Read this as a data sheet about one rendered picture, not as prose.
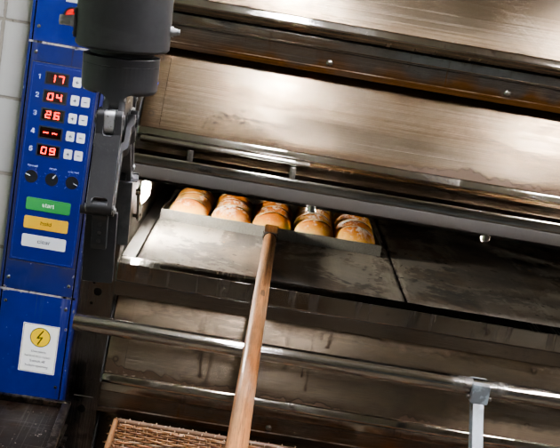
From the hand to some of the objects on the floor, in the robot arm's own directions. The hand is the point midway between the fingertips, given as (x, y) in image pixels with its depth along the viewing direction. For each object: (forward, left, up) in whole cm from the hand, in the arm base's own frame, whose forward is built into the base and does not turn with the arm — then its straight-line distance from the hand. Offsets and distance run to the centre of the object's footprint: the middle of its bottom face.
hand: (107, 250), depth 114 cm
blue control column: (-11, +206, -149) cm, 255 cm away
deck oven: (+86, +200, -149) cm, 264 cm away
